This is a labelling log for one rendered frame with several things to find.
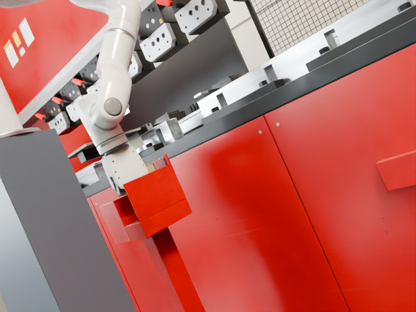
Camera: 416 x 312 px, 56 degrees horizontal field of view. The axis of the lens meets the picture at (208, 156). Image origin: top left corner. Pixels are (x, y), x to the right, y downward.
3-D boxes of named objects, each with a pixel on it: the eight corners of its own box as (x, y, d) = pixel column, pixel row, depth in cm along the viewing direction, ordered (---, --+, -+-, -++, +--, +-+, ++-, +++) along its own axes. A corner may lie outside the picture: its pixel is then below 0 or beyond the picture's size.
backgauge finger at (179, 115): (130, 139, 169) (126, 129, 169) (171, 126, 189) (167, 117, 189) (147, 130, 161) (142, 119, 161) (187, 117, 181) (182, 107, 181)
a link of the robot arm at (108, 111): (150, 25, 106) (127, 126, 96) (129, 51, 119) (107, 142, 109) (119, 10, 102) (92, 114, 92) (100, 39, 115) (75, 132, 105)
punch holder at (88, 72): (93, 106, 167) (78, 71, 167) (109, 103, 173) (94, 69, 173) (111, 92, 157) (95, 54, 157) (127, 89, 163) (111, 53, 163)
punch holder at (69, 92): (72, 123, 180) (57, 90, 180) (87, 119, 186) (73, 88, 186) (88, 111, 170) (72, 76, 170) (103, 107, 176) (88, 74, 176)
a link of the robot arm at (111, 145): (117, 138, 111) (122, 147, 111) (91, 150, 105) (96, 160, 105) (130, 129, 104) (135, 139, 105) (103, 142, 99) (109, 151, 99)
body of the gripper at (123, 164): (123, 143, 111) (142, 178, 112) (93, 158, 105) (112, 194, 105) (135, 136, 105) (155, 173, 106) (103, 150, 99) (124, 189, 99)
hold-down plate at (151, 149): (113, 174, 165) (110, 167, 165) (123, 170, 169) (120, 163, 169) (155, 152, 145) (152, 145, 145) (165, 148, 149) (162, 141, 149)
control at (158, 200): (115, 244, 114) (90, 188, 114) (158, 221, 124) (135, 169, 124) (147, 238, 98) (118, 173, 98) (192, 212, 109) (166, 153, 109)
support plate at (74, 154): (64, 161, 149) (62, 158, 149) (117, 143, 168) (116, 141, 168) (86, 146, 137) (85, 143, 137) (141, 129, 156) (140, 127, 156)
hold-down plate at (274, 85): (203, 127, 127) (200, 119, 127) (213, 124, 131) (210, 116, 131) (278, 90, 107) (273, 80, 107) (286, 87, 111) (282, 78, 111)
